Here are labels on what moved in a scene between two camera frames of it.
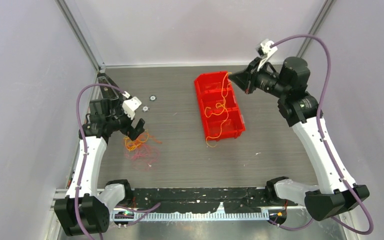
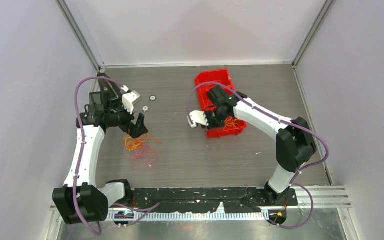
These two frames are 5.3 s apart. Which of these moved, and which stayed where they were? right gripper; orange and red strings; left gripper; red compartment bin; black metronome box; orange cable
Moved: right gripper; orange and red strings
Stayed: orange cable; left gripper; black metronome box; red compartment bin
